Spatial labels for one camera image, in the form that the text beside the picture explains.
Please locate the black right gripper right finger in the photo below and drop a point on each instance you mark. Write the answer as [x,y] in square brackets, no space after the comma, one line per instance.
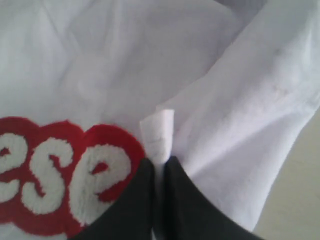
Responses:
[188,215]

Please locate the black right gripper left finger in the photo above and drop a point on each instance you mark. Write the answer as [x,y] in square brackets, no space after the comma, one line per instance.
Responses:
[131,216]

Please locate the white shirt with red print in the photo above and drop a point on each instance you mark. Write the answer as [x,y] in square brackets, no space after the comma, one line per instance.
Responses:
[89,88]

